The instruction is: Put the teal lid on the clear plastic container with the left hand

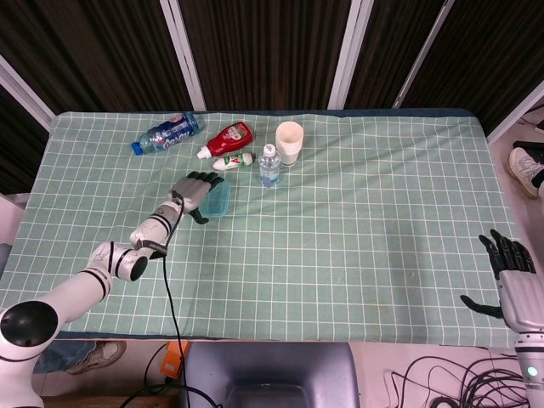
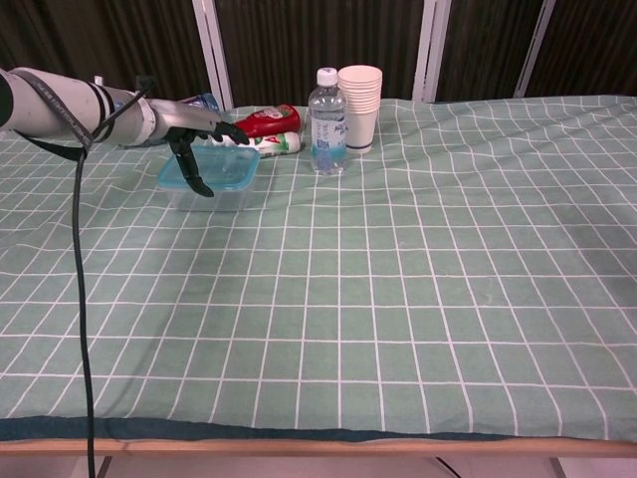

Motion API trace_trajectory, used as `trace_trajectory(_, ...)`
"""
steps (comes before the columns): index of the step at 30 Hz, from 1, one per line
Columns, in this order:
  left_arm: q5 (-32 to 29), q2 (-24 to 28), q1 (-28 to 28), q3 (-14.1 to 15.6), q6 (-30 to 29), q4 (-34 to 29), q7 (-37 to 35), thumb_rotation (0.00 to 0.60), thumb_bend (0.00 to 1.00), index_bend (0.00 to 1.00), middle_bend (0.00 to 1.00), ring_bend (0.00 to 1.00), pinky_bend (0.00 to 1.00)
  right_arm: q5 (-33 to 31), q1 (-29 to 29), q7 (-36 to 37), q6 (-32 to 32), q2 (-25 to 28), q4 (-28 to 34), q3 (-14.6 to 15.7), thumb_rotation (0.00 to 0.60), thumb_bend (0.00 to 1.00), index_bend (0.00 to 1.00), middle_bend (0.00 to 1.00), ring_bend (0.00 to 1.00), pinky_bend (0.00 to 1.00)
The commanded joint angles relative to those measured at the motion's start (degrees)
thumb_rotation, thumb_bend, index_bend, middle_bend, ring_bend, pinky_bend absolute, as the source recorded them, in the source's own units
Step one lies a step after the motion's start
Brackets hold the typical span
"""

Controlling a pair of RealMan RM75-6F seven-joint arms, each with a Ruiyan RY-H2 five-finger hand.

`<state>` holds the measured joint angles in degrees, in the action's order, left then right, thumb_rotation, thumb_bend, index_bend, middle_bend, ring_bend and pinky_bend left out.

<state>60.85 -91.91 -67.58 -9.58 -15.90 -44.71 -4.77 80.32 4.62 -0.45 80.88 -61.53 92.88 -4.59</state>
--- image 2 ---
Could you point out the green checked tablecloth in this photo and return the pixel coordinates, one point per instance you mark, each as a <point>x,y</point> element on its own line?
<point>373,289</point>

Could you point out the small white green bottle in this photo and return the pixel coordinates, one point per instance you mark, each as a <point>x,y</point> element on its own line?
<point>276,144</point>

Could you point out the red ketchup squeeze bottle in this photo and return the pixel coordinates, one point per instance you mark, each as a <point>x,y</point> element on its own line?
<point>271,119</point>

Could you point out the blue translucent plastic lid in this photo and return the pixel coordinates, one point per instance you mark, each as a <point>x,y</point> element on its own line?
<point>224,167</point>

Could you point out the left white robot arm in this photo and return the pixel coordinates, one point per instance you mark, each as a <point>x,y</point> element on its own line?
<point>55,107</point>

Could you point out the clear water bottle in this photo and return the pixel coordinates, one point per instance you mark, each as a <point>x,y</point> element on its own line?
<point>327,129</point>

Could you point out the stack of white paper cups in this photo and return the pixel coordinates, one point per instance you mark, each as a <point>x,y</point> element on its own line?
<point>360,114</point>

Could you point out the blue label drink bottle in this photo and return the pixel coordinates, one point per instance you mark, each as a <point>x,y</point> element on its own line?
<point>206,102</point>

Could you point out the white partition post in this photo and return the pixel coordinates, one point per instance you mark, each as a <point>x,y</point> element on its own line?
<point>535,50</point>
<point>430,50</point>
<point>214,55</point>

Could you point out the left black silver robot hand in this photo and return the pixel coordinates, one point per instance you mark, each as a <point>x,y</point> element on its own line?
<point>184,117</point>

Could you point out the clear plastic container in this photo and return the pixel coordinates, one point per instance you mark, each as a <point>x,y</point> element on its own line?
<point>224,201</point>

